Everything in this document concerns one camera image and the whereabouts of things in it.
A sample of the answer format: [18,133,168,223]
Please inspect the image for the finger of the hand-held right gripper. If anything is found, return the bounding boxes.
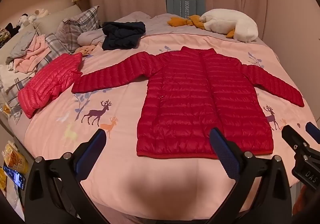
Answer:
[305,121,320,145]
[281,125,310,151]

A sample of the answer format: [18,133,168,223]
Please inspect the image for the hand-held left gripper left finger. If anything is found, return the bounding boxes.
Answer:
[24,128,108,224]

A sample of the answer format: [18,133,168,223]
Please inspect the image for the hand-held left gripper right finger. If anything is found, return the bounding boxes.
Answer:
[209,128,293,224]

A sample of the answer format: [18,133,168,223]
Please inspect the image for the red down jacket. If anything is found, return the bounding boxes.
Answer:
[71,46,305,160]

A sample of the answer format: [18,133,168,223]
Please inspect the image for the pink clothes pile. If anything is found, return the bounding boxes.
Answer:
[12,35,53,74]

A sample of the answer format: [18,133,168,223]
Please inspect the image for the pink deer printed duvet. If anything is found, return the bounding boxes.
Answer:
[24,32,320,217]

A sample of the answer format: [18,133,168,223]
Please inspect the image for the yellow snack bag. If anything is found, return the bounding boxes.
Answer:
[2,141,30,175]

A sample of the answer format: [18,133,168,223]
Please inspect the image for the coral folded down jacket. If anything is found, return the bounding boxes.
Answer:
[17,53,83,119]

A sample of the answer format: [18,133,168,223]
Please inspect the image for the smartphone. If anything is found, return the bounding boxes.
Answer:
[2,165,27,191]

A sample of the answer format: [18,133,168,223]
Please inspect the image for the small peach plush toy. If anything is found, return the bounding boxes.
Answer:
[74,45,97,57]

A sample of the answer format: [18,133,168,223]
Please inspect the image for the white printed cloth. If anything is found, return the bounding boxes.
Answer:
[0,64,34,96]

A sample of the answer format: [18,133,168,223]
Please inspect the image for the lilac grey cloth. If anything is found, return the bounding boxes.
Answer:
[77,30,108,46]

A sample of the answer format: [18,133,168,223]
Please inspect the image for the navy blue garment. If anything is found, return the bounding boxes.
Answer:
[101,21,147,51]

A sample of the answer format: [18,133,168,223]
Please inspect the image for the grey garment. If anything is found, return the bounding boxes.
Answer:
[5,30,37,65]

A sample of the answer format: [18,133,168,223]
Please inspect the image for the white goose plush toy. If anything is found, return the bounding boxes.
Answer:
[167,8,259,43]

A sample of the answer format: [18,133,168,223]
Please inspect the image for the grey bed sheet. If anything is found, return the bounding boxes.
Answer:
[114,11,267,41]

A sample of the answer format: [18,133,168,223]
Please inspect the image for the green floral bag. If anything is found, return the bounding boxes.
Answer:
[0,28,11,48]

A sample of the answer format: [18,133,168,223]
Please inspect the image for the black cloth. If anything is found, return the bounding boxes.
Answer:
[4,23,22,38]

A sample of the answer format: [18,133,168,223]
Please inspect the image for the beige plush toy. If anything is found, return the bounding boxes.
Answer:
[33,8,51,19]

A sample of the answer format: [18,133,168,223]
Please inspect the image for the black and white plush toy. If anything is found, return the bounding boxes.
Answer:
[20,14,34,28]

